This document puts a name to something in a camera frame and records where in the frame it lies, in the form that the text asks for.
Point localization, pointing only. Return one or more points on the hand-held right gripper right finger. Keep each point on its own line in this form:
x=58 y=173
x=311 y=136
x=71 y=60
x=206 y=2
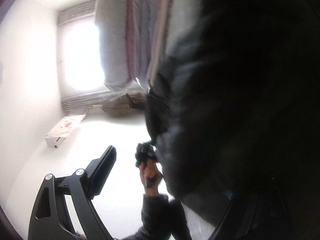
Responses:
x=228 y=195

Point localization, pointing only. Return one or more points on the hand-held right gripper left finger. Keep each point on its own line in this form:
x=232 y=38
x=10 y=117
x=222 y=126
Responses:
x=100 y=177

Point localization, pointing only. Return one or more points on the large black down jacket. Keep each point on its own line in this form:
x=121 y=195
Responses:
x=225 y=80

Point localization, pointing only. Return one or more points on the person's left hand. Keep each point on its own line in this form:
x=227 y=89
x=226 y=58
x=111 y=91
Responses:
x=151 y=177

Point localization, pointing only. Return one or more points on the brown hanging coat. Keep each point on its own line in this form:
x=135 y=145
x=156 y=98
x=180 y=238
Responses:
x=120 y=105

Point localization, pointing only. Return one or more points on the grey patterned curtain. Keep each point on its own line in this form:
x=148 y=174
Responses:
x=100 y=99
x=77 y=12

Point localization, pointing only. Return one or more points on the bright window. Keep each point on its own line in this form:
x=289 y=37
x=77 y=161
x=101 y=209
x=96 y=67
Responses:
x=82 y=55

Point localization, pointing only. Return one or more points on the thick grey folded quilt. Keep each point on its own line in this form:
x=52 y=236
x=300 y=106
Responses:
x=112 y=42

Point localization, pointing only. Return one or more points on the maroon folded blanket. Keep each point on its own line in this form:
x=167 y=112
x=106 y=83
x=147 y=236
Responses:
x=131 y=42

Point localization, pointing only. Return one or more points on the grey-blue folded quilt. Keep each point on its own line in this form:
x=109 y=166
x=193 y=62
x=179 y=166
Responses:
x=145 y=42

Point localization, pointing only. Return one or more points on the beige folded blanket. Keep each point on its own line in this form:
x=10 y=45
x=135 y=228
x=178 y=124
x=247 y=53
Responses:
x=161 y=30

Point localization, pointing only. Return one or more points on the covered wall air conditioner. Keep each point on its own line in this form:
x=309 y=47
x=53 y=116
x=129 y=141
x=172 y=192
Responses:
x=63 y=130

